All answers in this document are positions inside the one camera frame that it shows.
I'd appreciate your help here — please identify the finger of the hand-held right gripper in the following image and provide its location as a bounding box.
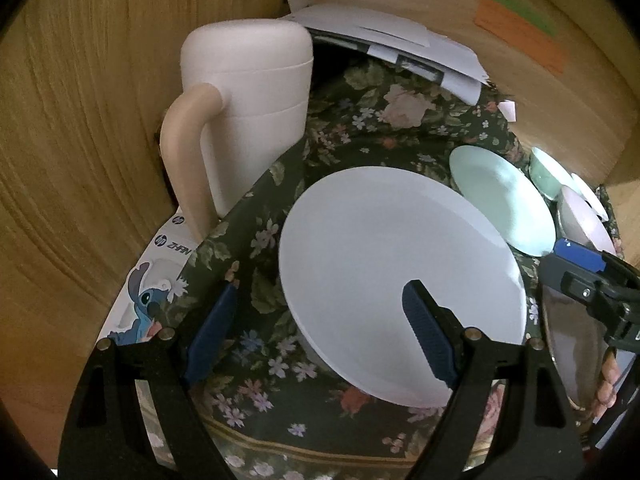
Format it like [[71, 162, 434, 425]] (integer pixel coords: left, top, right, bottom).
[[552, 237, 640, 288], [540, 254, 632, 333]]

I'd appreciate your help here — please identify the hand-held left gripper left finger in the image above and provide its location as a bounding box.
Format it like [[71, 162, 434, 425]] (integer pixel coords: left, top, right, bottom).
[[57, 282, 240, 480]]

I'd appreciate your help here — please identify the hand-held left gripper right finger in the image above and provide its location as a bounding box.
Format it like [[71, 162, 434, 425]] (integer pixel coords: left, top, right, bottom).
[[401, 280, 586, 480]]

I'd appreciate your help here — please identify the pale pink bowl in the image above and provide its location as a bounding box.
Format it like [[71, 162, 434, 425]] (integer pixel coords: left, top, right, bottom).
[[555, 185, 617, 257]]

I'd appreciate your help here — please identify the pale green bowl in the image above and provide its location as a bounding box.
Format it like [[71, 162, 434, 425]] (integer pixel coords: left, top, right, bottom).
[[529, 147, 576, 202]]

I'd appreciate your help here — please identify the pale green plate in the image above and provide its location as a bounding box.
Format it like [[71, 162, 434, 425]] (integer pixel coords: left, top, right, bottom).
[[448, 145, 557, 256]]

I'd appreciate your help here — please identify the large white plate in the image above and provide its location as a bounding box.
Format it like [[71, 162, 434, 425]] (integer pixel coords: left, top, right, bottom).
[[278, 166, 528, 407]]

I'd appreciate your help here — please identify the person's right hand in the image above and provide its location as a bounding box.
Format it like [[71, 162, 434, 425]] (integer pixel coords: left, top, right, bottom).
[[597, 347, 624, 412]]

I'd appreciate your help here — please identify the dark floral tablecloth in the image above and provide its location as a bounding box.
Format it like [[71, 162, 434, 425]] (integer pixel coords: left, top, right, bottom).
[[135, 57, 626, 480]]

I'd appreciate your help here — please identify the cartoon printed white box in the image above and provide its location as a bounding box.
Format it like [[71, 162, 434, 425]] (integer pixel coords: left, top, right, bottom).
[[97, 210, 202, 347]]

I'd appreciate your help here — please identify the orange paper note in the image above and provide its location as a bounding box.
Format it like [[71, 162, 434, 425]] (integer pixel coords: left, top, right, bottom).
[[474, 0, 568, 77]]

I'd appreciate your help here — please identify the green paper note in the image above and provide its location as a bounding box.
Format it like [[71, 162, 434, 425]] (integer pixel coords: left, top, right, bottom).
[[487, 0, 558, 37]]

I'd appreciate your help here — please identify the stack of white papers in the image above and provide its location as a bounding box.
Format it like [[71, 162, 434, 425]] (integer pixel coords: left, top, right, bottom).
[[280, 0, 492, 107]]

